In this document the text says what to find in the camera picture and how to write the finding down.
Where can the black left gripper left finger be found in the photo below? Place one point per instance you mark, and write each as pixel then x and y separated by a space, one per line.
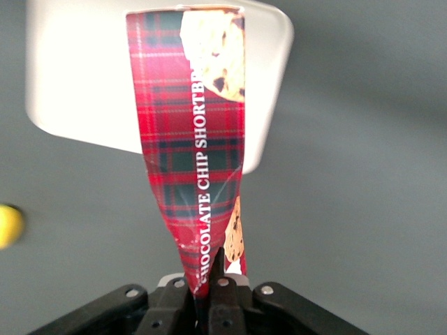
pixel 164 314

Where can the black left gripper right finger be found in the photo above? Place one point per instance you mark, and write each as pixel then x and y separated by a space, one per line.
pixel 227 310

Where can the red tartan cookie box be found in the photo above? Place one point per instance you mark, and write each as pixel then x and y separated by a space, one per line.
pixel 174 139

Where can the cream plastic tray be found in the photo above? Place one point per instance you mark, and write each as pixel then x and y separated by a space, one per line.
pixel 80 76

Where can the yellow lemon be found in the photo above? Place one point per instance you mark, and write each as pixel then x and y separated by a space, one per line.
pixel 9 226

